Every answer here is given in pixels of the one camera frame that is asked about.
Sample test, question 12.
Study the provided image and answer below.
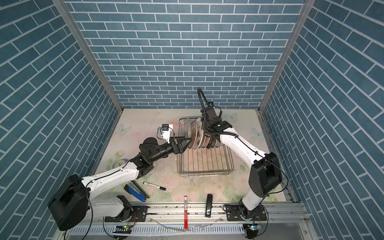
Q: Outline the dark mosaic rim plate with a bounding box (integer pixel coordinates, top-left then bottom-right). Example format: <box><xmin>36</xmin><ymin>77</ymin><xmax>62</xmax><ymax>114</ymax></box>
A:
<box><xmin>206</xmin><ymin>133</ymin><xmax>222</xmax><ymax>149</ymax></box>

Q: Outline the red rim white plate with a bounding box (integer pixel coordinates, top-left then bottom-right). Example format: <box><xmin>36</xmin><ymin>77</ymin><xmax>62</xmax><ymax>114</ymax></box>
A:
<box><xmin>202</xmin><ymin>131</ymin><xmax>211</xmax><ymax>148</ymax></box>

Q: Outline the aluminium corner post left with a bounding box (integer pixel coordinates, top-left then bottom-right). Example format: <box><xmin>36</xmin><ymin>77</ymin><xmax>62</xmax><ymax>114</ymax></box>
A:
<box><xmin>52</xmin><ymin>0</ymin><xmax>123</xmax><ymax>114</ymax></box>

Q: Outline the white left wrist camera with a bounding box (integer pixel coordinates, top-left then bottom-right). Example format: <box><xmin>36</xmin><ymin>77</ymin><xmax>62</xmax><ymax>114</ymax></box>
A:
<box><xmin>157</xmin><ymin>124</ymin><xmax>175</xmax><ymax>144</ymax></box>

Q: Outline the grey ribbed plate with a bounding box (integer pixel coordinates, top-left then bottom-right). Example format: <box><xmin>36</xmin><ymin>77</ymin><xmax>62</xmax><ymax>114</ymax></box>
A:
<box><xmin>185</xmin><ymin>118</ymin><xmax>193</xmax><ymax>149</ymax></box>

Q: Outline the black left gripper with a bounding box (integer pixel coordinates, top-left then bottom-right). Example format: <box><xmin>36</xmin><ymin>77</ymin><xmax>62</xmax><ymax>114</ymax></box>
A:
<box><xmin>148</xmin><ymin>136</ymin><xmax>192</xmax><ymax>165</ymax></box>

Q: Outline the white cable comb strip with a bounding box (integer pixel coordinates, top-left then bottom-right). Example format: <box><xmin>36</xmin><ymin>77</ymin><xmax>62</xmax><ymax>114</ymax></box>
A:
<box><xmin>67</xmin><ymin>224</ymin><xmax>245</xmax><ymax>238</ymax></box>

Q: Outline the red white pen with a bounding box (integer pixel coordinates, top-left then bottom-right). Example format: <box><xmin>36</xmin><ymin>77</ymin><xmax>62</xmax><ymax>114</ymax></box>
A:
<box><xmin>184</xmin><ymin>196</ymin><xmax>188</xmax><ymax>230</ymax></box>

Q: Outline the aluminium corner post right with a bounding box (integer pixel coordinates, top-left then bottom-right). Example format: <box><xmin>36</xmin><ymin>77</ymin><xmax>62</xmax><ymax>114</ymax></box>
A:
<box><xmin>258</xmin><ymin>0</ymin><xmax>316</xmax><ymax>113</ymax></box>

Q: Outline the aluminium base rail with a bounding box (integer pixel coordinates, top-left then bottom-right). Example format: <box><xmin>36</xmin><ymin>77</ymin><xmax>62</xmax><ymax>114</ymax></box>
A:
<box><xmin>64</xmin><ymin>201</ymin><xmax>310</xmax><ymax>226</ymax></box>

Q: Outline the black corrugated cable conduit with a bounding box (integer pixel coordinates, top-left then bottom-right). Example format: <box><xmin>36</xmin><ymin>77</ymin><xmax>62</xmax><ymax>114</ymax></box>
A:
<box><xmin>197</xmin><ymin>87</ymin><xmax>211</xmax><ymax>127</ymax></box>

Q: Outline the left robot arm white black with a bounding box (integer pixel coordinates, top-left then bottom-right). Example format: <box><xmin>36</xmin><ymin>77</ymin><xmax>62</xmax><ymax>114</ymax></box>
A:
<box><xmin>48</xmin><ymin>137</ymin><xmax>193</xmax><ymax>231</ymax></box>

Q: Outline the aluminium corner post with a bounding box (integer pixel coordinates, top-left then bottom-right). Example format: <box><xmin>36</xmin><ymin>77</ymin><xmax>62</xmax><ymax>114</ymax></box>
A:
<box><xmin>52</xmin><ymin>0</ymin><xmax>123</xmax><ymax>114</ymax></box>
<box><xmin>258</xmin><ymin>0</ymin><xmax>316</xmax><ymax>113</ymax></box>

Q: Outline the black white marker pen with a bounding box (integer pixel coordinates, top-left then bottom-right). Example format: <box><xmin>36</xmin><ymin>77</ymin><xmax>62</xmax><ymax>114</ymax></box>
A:
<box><xmin>143</xmin><ymin>182</ymin><xmax>167</xmax><ymax>191</ymax></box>

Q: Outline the blue stapler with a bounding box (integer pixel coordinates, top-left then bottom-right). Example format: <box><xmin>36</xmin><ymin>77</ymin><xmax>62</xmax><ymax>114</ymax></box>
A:
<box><xmin>124</xmin><ymin>180</ymin><xmax>150</xmax><ymax>202</ymax></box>

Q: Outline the black rectangular remote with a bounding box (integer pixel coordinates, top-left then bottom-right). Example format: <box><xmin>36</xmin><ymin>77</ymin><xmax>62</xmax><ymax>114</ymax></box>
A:
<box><xmin>205</xmin><ymin>194</ymin><xmax>213</xmax><ymax>218</ymax></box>

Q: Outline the watermelon print plate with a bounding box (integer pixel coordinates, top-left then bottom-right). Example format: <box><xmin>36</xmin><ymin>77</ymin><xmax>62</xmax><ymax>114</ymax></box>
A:
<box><xmin>196</xmin><ymin>118</ymin><xmax>205</xmax><ymax>148</ymax></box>

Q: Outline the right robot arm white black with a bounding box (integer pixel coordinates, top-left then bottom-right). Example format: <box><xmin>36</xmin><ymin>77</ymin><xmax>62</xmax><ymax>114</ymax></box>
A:
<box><xmin>201</xmin><ymin>106</ymin><xmax>283</xmax><ymax>220</ymax></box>

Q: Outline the sunburst red text plate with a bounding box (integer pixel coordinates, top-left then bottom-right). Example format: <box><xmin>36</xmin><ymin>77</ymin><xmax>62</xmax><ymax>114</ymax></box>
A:
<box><xmin>192</xmin><ymin>121</ymin><xmax>200</xmax><ymax>149</ymax></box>

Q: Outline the metal wire dish rack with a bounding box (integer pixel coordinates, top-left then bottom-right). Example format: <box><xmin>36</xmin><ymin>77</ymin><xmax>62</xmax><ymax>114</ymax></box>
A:
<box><xmin>177</xmin><ymin>118</ymin><xmax>234</xmax><ymax>178</ymax></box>

